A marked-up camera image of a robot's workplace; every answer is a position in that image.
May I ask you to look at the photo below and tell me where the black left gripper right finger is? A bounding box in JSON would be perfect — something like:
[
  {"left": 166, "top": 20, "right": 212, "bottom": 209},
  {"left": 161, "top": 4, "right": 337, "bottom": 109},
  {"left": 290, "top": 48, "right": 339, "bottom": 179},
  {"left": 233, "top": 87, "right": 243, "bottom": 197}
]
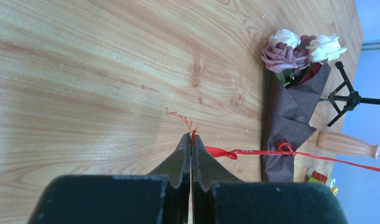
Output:
[{"left": 191, "top": 134, "right": 244, "bottom": 224}]

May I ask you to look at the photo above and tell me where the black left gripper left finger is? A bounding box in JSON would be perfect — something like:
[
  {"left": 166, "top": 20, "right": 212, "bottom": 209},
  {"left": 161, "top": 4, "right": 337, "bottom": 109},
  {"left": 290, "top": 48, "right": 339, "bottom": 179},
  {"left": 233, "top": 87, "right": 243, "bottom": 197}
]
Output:
[{"left": 148, "top": 133, "right": 191, "bottom": 224}]

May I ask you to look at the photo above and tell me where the red ribbon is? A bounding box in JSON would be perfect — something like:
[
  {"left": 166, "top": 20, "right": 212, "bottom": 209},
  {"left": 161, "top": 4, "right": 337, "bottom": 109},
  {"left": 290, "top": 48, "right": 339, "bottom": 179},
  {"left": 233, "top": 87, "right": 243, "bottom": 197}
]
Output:
[{"left": 166, "top": 107, "right": 380, "bottom": 175}]

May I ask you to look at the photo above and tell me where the maroon flower bouquet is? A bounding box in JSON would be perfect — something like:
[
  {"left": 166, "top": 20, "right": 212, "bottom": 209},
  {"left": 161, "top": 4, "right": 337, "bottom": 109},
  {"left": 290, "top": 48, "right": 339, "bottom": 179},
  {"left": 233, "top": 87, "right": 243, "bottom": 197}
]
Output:
[{"left": 261, "top": 29, "right": 347, "bottom": 182}]

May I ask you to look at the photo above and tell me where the pink ribbed vase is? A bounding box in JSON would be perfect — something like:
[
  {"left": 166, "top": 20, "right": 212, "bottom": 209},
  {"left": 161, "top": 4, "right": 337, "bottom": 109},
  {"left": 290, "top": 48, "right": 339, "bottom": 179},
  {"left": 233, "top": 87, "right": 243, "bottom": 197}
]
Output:
[{"left": 317, "top": 131, "right": 380, "bottom": 160}]

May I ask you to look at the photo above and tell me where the colourful toy block stack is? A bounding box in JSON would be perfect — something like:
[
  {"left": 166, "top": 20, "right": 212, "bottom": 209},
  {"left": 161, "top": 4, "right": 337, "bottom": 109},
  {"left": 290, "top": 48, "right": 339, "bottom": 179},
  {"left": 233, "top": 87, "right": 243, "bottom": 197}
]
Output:
[{"left": 307, "top": 168, "right": 339, "bottom": 196}]

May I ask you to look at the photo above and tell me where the black tripod stand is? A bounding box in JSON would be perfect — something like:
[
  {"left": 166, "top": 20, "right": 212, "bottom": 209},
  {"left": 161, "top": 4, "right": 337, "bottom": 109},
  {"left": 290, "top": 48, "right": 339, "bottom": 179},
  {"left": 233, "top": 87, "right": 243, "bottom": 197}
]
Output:
[{"left": 319, "top": 61, "right": 380, "bottom": 127}]

